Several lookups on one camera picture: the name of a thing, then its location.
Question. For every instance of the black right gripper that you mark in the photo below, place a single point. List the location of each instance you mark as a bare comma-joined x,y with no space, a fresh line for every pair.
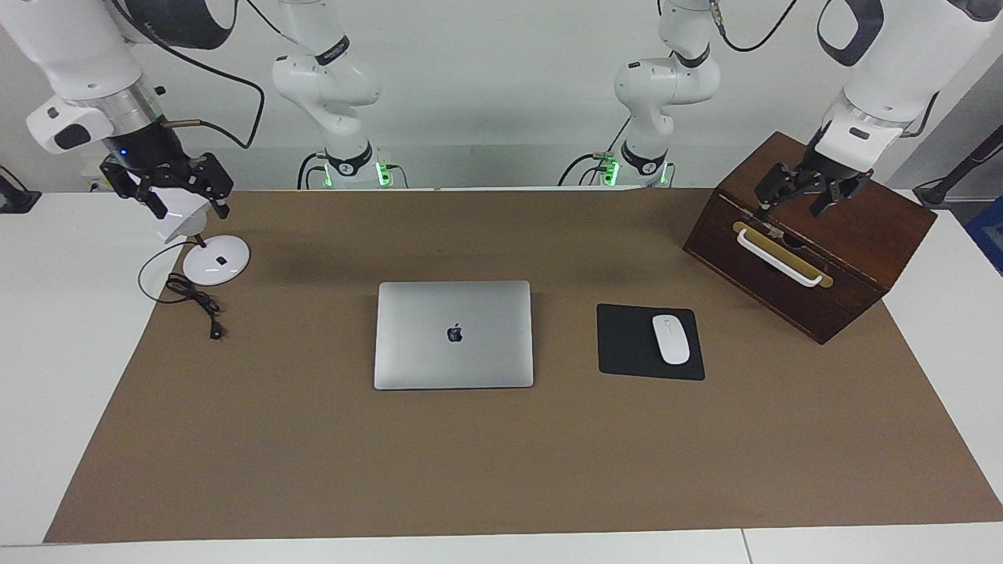
161,157

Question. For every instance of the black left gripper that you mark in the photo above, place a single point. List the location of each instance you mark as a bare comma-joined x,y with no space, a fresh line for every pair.
827,171

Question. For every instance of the silver grey laptop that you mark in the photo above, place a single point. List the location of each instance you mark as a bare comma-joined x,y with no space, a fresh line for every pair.
453,337

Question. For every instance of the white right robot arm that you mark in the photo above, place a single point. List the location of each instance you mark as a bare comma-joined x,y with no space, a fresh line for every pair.
74,47

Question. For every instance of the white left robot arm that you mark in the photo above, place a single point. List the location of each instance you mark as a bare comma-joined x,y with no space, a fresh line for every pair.
901,55

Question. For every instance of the white power strip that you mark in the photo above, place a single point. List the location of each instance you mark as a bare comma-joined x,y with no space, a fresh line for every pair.
94,176

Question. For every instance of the dark brown wooden box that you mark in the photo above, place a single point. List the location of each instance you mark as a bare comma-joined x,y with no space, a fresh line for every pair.
862,258

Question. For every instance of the white desk lamp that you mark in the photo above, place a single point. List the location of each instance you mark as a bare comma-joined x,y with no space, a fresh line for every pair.
215,262

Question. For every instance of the black stand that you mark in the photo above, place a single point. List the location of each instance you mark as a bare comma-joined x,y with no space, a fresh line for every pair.
952,184

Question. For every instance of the blue object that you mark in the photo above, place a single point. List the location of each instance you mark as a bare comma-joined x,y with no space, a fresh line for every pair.
989,235

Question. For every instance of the white computer mouse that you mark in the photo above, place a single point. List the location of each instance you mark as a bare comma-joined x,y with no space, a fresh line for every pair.
671,341

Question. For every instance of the black mouse pad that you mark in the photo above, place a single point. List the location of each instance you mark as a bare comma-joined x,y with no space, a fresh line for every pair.
627,345

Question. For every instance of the brown table mat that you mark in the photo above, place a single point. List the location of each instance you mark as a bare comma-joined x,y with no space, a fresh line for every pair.
313,454

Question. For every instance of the black clamp mount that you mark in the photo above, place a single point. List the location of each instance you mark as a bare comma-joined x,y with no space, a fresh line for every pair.
16,200

